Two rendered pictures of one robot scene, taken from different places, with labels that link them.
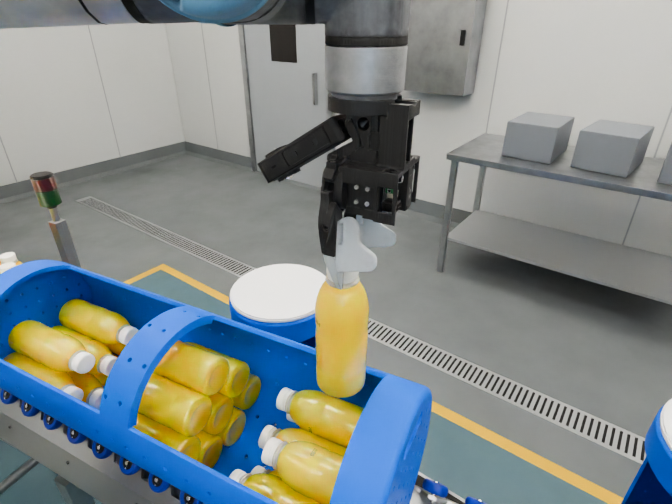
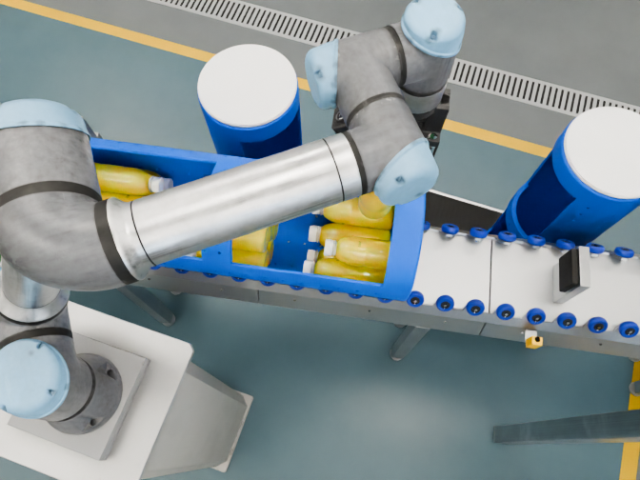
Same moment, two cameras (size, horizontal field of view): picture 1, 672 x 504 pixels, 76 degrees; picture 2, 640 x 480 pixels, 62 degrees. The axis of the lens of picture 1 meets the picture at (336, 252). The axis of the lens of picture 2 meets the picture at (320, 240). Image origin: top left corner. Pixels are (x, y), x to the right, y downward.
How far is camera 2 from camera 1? 0.62 m
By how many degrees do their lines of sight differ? 41
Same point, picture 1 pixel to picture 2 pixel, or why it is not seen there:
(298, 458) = (351, 250)
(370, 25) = (433, 88)
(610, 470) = (521, 121)
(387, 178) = (432, 143)
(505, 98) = not seen: outside the picture
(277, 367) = not seen: hidden behind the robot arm
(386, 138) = (430, 120)
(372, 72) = (430, 104)
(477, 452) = not seen: hidden behind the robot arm
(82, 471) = (165, 281)
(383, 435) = (410, 233)
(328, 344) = (375, 201)
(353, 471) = (397, 256)
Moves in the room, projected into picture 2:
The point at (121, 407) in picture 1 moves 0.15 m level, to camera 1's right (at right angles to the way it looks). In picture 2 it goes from (221, 254) to (287, 235)
